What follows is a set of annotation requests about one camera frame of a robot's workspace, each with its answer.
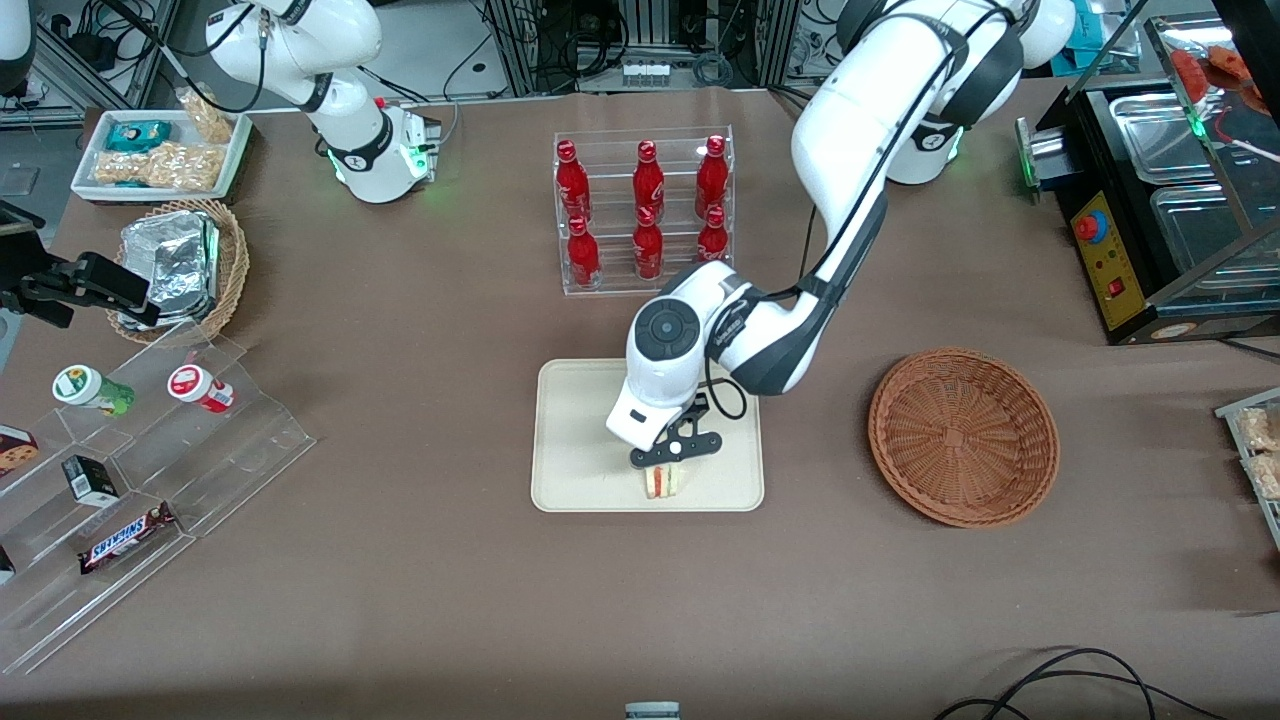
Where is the triangle sandwich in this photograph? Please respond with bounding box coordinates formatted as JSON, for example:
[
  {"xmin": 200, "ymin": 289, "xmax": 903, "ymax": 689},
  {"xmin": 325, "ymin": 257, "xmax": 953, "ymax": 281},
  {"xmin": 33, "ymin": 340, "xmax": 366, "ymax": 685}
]
[{"xmin": 643, "ymin": 462, "xmax": 692, "ymax": 501}]

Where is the grey arm base connector block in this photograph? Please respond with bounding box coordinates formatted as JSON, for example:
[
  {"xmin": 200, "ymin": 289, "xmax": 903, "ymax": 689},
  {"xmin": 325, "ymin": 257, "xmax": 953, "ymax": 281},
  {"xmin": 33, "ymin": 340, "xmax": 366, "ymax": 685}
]
[{"xmin": 398, "ymin": 105, "xmax": 444, "ymax": 184}]

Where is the beige plastic tray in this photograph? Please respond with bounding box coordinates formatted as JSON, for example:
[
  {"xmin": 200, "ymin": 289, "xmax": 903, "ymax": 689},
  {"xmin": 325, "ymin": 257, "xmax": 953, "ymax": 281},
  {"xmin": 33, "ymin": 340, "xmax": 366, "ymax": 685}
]
[{"xmin": 530, "ymin": 357, "xmax": 766, "ymax": 514}]

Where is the tan wicker basket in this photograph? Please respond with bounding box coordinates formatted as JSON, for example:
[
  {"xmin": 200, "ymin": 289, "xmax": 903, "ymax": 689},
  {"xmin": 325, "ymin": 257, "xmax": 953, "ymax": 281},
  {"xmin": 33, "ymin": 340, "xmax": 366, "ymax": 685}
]
[{"xmin": 105, "ymin": 198, "xmax": 251, "ymax": 346}]

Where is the white rectangular snack tray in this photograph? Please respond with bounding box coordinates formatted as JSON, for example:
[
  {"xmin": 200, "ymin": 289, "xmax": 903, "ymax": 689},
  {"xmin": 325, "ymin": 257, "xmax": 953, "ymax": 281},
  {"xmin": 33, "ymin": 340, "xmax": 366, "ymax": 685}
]
[{"xmin": 70, "ymin": 108, "xmax": 254, "ymax": 205}]

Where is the brown wicker basket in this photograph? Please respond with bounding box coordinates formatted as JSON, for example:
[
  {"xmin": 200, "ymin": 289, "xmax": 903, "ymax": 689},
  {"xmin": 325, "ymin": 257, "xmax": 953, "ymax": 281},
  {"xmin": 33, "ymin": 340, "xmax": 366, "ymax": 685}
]
[{"xmin": 868, "ymin": 347, "xmax": 1061, "ymax": 529}]

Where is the tray with snacks right edge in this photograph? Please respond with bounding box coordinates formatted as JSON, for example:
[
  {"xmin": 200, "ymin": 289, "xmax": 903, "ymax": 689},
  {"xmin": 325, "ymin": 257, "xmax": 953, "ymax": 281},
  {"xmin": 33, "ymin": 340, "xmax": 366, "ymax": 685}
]
[{"xmin": 1215, "ymin": 387, "xmax": 1280, "ymax": 551}]

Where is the steel warmer tray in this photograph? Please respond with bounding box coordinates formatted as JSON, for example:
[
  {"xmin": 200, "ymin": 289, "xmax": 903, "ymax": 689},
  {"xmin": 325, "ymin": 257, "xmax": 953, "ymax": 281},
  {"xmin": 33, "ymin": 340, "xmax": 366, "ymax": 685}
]
[
  {"xmin": 1148, "ymin": 183, "xmax": 1280, "ymax": 293},
  {"xmin": 1105, "ymin": 92, "xmax": 1226, "ymax": 188}
]

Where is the aluminium foil container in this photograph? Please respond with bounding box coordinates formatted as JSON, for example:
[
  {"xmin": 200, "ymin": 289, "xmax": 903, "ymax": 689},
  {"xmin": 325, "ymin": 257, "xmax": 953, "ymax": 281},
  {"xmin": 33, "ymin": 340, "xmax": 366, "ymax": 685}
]
[{"xmin": 119, "ymin": 210, "xmax": 222, "ymax": 328}]

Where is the green yogurt cup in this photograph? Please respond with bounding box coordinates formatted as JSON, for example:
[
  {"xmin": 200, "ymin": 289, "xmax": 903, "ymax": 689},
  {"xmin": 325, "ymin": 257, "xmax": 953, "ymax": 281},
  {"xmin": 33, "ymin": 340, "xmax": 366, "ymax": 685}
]
[{"xmin": 52, "ymin": 364, "xmax": 136, "ymax": 418}]

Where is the clear bag of puffed snack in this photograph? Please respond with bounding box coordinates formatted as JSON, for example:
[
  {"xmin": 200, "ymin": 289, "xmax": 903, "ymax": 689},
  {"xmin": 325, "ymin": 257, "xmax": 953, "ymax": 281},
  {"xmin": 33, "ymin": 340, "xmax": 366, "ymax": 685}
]
[{"xmin": 92, "ymin": 141, "xmax": 227, "ymax": 192}]

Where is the red yogurt cup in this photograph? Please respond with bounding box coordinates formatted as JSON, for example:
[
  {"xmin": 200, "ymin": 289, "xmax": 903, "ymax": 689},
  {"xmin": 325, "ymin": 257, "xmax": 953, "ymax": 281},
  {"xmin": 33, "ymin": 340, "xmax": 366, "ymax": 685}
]
[{"xmin": 167, "ymin": 364, "xmax": 236, "ymax": 414}]

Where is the clear acrylic bottle rack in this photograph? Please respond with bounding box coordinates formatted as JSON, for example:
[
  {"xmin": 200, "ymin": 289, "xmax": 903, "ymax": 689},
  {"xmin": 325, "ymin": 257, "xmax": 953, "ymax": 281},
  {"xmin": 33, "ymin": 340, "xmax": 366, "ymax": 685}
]
[{"xmin": 553, "ymin": 125, "xmax": 734, "ymax": 296}]

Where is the brown cookie box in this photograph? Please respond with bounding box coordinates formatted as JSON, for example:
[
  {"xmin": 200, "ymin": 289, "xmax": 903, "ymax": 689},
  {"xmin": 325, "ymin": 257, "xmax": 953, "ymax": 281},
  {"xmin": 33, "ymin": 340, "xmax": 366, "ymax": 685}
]
[{"xmin": 0, "ymin": 424, "xmax": 40, "ymax": 479}]

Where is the teal snack packet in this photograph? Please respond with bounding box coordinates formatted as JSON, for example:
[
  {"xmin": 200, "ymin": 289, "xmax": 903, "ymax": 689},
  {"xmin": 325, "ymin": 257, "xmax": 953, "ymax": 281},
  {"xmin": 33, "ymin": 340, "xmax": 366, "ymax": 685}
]
[{"xmin": 105, "ymin": 120, "xmax": 174, "ymax": 154}]

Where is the red cola bottle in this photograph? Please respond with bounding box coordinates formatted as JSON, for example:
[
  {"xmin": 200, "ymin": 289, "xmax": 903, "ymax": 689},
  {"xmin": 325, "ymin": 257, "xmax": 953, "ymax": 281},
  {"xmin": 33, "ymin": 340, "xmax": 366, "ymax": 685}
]
[
  {"xmin": 695, "ymin": 135, "xmax": 729, "ymax": 214},
  {"xmin": 633, "ymin": 207, "xmax": 665, "ymax": 282},
  {"xmin": 567, "ymin": 215, "xmax": 602, "ymax": 290},
  {"xmin": 555, "ymin": 140, "xmax": 593, "ymax": 223},
  {"xmin": 632, "ymin": 140, "xmax": 666, "ymax": 216},
  {"xmin": 696, "ymin": 205, "xmax": 730, "ymax": 265}
]

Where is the small black box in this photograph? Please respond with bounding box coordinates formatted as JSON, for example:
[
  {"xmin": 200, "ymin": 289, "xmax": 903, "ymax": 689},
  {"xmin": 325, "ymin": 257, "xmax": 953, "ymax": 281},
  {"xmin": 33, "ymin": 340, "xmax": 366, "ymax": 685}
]
[{"xmin": 62, "ymin": 455, "xmax": 120, "ymax": 507}]

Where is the clear bag of peanuts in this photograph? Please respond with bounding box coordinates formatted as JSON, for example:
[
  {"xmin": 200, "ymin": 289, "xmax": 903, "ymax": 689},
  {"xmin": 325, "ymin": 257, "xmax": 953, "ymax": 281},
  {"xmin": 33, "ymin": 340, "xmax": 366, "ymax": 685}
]
[{"xmin": 177, "ymin": 87, "xmax": 237, "ymax": 145}]

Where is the clear acrylic step display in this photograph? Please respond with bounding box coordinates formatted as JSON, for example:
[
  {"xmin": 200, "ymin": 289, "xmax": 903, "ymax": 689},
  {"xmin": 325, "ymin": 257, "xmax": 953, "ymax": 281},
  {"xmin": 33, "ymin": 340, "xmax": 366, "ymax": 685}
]
[{"xmin": 0, "ymin": 320, "xmax": 317, "ymax": 676}]

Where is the snickers bar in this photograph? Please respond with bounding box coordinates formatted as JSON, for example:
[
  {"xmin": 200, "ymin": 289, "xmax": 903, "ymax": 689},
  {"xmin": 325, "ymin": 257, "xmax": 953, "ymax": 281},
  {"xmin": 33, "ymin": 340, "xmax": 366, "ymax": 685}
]
[{"xmin": 78, "ymin": 501, "xmax": 179, "ymax": 575}]

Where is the black food warmer case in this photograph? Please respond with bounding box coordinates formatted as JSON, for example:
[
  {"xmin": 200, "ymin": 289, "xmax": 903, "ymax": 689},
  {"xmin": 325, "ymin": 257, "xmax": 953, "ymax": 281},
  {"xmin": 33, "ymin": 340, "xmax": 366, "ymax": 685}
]
[{"xmin": 1015, "ymin": 12, "xmax": 1280, "ymax": 347}]

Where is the red food packet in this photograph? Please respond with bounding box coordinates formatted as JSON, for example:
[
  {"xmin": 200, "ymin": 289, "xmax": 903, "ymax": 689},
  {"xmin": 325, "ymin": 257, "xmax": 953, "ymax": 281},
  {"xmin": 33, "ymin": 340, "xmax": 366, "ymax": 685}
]
[{"xmin": 1168, "ymin": 44, "xmax": 1256, "ymax": 101}]

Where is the black right wrist mount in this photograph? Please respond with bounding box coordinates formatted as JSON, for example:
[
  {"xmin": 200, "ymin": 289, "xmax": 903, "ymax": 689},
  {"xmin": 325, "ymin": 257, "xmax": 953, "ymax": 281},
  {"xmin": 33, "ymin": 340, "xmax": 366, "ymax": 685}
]
[{"xmin": 0, "ymin": 200, "xmax": 47, "ymax": 265}]

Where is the aluminium frame rack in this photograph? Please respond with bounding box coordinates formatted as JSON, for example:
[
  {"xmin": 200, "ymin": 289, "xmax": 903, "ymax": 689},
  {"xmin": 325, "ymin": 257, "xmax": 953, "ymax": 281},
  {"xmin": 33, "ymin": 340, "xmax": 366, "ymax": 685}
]
[{"xmin": 480, "ymin": 0, "xmax": 806, "ymax": 98}]

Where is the black floor cable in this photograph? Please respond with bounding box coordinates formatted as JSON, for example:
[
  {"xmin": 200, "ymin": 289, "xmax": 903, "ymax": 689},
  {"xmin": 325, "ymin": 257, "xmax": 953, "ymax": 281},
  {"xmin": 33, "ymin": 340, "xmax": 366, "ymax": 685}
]
[{"xmin": 935, "ymin": 647, "xmax": 1236, "ymax": 720}]

